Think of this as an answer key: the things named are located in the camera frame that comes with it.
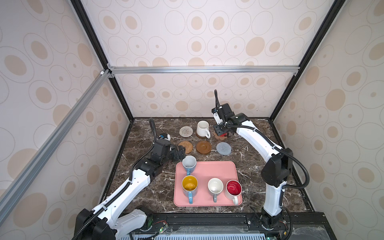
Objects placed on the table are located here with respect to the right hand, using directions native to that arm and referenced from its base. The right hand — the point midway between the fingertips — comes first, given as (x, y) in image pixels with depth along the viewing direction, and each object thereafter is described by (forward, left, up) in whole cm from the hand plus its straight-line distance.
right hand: (219, 126), depth 89 cm
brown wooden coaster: (+7, +9, -18) cm, 22 cm away
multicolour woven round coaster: (+13, +22, -19) cm, 32 cm away
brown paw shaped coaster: (+9, 0, -19) cm, 21 cm away
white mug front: (-30, +4, -15) cm, 34 cm away
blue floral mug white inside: (-15, +19, -16) cm, 29 cm away
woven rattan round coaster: (-1, +20, -18) cm, 27 cm away
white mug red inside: (-31, -6, -18) cm, 36 cm away
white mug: (+9, +10, -11) cm, 17 cm away
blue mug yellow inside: (-29, +18, -18) cm, 38 cm away
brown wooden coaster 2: (-1, +9, -19) cm, 21 cm away
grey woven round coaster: (-3, -4, -20) cm, 20 cm away
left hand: (-16, +21, +1) cm, 27 cm away
